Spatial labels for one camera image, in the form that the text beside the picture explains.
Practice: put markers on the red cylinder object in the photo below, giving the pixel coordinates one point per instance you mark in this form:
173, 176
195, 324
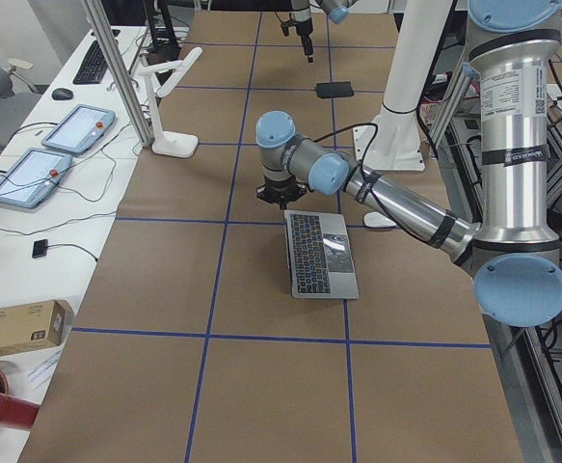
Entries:
17, 413

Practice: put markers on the aluminium frame post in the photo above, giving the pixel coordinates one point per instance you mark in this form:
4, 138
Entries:
97, 18

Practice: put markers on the grey laptop computer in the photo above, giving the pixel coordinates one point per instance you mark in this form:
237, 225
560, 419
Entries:
319, 256

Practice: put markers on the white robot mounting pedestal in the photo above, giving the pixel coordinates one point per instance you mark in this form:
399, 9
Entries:
392, 141

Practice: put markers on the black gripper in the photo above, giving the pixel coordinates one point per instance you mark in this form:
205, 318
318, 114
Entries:
279, 186
305, 30

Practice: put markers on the small black puck device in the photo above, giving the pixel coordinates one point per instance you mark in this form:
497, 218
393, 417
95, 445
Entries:
40, 248

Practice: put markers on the lower blue teach pendant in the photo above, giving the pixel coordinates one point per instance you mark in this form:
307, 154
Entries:
33, 178

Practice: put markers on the cardboard lamp box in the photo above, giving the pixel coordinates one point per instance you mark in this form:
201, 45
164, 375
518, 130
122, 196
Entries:
32, 326

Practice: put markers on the black computer mouse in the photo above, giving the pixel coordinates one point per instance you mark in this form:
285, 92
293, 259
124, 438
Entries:
62, 94

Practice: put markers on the white computer mouse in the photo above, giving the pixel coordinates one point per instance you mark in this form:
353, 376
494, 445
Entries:
378, 221

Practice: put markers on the blue teach pendant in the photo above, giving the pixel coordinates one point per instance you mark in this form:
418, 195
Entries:
33, 178
80, 129

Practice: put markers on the black mouse pad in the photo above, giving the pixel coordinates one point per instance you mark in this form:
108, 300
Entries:
330, 90

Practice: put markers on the black keyboard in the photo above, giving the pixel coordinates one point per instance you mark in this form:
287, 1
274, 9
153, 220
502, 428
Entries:
93, 66

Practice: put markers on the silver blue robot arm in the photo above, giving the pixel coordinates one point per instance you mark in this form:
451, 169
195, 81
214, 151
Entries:
489, 137
300, 19

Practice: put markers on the upper blue teach pendant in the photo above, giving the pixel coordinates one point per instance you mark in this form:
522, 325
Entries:
80, 129

